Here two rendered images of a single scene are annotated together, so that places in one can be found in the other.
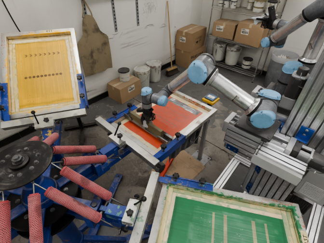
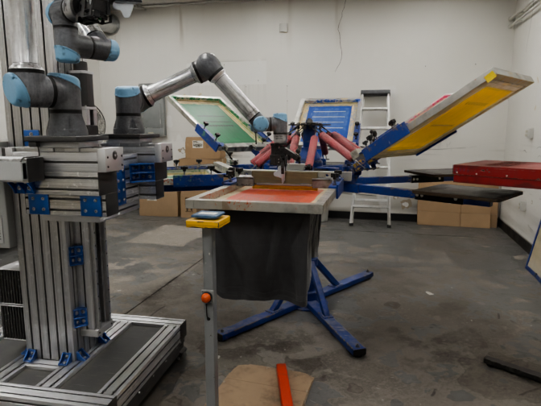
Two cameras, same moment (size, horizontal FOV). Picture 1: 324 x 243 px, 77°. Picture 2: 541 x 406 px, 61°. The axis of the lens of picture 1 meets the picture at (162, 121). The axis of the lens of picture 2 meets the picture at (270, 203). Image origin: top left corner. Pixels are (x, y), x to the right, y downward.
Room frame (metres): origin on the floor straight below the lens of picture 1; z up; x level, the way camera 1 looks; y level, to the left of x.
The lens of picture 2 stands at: (3.37, -1.12, 1.30)
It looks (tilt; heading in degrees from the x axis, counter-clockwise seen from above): 9 degrees down; 151
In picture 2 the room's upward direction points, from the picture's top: straight up
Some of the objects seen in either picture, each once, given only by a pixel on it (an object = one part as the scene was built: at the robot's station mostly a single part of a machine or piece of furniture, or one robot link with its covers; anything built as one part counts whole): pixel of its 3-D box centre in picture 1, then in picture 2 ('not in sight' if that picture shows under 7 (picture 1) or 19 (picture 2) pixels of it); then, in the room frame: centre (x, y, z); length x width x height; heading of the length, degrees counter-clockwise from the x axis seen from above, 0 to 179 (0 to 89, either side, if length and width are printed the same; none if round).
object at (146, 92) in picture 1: (147, 95); (279, 123); (1.23, 0.11, 1.31); 0.09 x 0.08 x 0.11; 62
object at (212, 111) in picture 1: (164, 117); (274, 192); (1.40, -0.02, 0.97); 0.79 x 0.58 x 0.04; 137
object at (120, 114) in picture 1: (123, 115); (336, 188); (1.42, 0.34, 0.97); 0.30 x 0.05 x 0.07; 137
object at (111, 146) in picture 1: (111, 148); not in sight; (0.99, 0.36, 1.02); 0.17 x 0.06 x 0.05; 137
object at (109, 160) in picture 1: (127, 150); not in sight; (1.08, 0.27, 0.89); 1.24 x 0.06 x 0.06; 137
